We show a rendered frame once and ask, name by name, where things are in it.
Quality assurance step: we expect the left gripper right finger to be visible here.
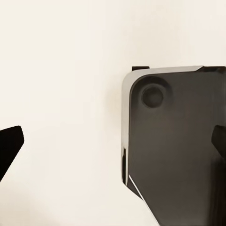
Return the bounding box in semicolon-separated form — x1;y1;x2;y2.
211;125;226;163

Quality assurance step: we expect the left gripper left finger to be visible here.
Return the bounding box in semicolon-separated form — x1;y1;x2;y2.
0;125;24;181

